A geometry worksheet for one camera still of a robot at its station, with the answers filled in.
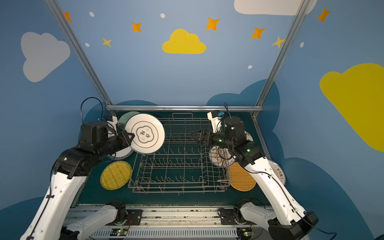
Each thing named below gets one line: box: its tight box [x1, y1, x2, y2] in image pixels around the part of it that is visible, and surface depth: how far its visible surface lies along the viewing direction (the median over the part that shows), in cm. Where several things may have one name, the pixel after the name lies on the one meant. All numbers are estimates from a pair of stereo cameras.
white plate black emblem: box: [124, 113, 166, 154], surface depth 71 cm
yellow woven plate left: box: [100, 160, 132, 191], surface depth 88 cm
